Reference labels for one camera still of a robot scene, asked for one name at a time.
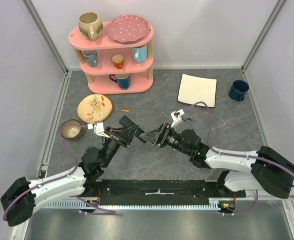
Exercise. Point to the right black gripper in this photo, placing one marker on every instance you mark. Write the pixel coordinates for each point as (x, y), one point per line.
(162, 135)

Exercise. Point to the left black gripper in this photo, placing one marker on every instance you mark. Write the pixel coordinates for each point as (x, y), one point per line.
(126, 135)

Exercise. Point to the black remote control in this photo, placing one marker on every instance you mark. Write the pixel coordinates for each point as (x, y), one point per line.
(128, 123)

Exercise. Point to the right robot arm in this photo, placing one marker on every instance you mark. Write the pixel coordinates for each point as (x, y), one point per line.
(263, 169)

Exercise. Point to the beige bird-painted plate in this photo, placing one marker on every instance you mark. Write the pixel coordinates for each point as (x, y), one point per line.
(95, 107)

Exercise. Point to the dark blue mug on shelf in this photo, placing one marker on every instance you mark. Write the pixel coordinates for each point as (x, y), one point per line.
(123, 80)

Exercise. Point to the brown ceramic bowl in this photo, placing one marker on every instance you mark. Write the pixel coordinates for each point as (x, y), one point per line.
(71, 129)

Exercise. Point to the white square plate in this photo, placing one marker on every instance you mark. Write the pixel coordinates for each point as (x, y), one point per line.
(197, 89)

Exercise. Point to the pink three-tier shelf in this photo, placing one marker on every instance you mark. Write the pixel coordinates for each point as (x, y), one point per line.
(141, 75)

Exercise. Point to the orange cup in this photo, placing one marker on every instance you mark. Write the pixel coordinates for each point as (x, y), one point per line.
(118, 61)

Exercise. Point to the light blue mug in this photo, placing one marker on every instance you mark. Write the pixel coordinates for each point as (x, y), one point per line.
(139, 54)

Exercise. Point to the grey blue mug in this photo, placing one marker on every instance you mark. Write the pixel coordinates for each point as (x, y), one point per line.
(90, 57)

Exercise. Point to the navy blue mug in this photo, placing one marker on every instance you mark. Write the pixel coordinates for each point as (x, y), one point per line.
(238, 90)

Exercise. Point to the pink polka dot plate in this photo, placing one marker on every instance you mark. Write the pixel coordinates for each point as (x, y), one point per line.
(128, 29)

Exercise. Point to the beige ceramic mug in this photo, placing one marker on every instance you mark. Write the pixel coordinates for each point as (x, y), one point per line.
(90, 25)

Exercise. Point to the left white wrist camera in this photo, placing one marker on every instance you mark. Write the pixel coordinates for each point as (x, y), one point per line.
(98, 128)

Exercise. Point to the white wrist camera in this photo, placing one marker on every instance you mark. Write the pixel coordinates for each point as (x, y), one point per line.
(98, 128)
(176, 117)

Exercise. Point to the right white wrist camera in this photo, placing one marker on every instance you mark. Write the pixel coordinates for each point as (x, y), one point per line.
(176, 117)

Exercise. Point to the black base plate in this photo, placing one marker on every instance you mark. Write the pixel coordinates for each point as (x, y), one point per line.
(159, 192)

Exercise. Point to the white slotted cable duct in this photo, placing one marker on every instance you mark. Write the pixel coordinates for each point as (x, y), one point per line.
(75, 204)

